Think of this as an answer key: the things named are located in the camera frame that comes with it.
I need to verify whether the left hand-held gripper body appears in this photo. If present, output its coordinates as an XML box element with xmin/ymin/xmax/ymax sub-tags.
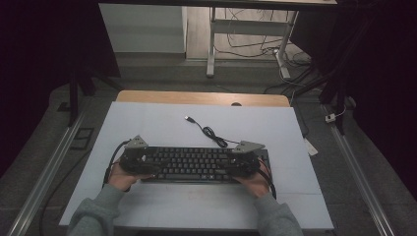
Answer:
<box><xmin>118</xmin><ymin>134</ymin><xmax>149</xmax><ymax>175</ymax></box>

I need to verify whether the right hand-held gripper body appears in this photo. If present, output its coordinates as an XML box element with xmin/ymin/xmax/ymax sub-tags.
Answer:
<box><xmin>232</xmin><ymin>140</ymin><xmax>266</xmax><ymax>180</ymax></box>

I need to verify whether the black keyboard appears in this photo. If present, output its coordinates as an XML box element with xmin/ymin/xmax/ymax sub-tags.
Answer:
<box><xmin>142</xmin><ymin>146</ymin><xmax>273</xmax><ymax>185</ymax></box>

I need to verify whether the person's right hand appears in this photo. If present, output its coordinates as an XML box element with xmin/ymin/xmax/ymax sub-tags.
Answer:
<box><xmin>234</xmin><ymin>163</ymin><xmax>271</xmax><ymax>200</ymax></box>

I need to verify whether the person's left hand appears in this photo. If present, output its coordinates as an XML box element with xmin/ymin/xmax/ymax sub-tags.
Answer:
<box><xmin>107</xmin><ymin>163</ymin><xmax>153</xmax><ymax>192</ymax></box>

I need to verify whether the white table cover sheet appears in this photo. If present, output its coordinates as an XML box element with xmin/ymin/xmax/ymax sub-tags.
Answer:
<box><xmin>58</xmin><ymin>101</ymin><xmax>334</xmax><ymax>230</ymax></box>

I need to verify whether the white paper tag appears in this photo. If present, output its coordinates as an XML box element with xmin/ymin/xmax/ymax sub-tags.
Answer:
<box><xmin>303</xmin><ymin>137</ymin><xmax>320</xmax><ymax>157</ymax></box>

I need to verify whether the wooden table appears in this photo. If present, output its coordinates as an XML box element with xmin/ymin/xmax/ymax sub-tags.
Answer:
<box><xmin>116</xmin><ymin>90</ymin><xmax>291</xmax><ymax>108</ymax></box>

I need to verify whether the black tripod stand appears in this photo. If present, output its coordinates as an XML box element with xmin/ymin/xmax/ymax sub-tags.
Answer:
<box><xmin>67</xmin><ymin>63</ymin><xmax>124</xmax><ymax>128</ymax></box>

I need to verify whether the black metal stand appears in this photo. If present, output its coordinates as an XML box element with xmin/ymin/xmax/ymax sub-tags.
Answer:
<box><xmin>294</xmin><ymin>13</ymin><xmax>349</xmax><ymax>136</ymax></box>

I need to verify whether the white cabinet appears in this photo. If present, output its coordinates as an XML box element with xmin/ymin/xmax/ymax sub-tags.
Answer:
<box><xmin>98</xmin><ymin>3</ymin><xmax>188</xmax><ymax>54</ymax></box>

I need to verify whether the white-legged desk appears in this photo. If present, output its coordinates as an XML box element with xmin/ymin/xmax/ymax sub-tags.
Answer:
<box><xmin>97</xmin><ymin>0</ymin><xmax>338</xmax><ymax>80</ymax></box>

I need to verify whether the dark curtain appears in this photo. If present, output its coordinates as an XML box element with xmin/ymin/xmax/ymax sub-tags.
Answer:
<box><xmin>291</xmin><ymin>0</ymin><xmax>417</xmax><ymax>200</ymax></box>
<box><xmin>0</xmin><ymin>0</ymin><xmax>122</xmax><ymax>178</ymax></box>

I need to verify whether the left hand-held gripper cable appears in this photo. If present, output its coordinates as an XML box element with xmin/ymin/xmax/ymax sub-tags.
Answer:
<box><xmin>102</xmin><ymin>140</ymin><xmax>132</xmax><ymax>190</ymax></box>

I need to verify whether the hand-held gripper cable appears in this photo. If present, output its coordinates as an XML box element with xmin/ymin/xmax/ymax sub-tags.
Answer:
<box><xmin>102</xmin><ymin>140</ymin><xmax>132</xmax><ymax>190</ymax></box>
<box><xmin>257</xmin><ymin>158</ymin><xmax>277</xmax><ymax>201</ymax></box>

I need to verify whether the black keyboard cable with plug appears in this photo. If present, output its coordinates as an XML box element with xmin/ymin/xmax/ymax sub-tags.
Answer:
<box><xmin>184</xmin><ymin>115</ymin><xmax>242</xmax><ymax>149</ymax></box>

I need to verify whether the right hand-held gripper cable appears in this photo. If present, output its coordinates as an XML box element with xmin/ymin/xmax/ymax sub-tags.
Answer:
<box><xmin>257</xmin><ymin>158</ymin><xmax>277</xmax><ymax>201</ymax></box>

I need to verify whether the aluminium rail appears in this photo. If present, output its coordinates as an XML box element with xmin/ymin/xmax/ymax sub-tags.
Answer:
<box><xmin>328</xmin><ymin>126</ymin><xmax>396</xmax><ymax>236</ymax></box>
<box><xmin>6</xmin><ymin>111</ymin><xmax>88</xmax><ymax>236</ymax></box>

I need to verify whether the black floor cable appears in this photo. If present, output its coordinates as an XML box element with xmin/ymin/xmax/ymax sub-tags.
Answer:
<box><xmin>38</xmin><ymin>148</ymin><xmax>92</xmax><ymax>236</ymax></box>

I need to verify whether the tangle of black floor cables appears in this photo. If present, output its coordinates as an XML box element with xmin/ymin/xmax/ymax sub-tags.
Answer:
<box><xmin>214</xmin><ymin>8</ymin><xmax>313</xmax><ymax>96</ymax></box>

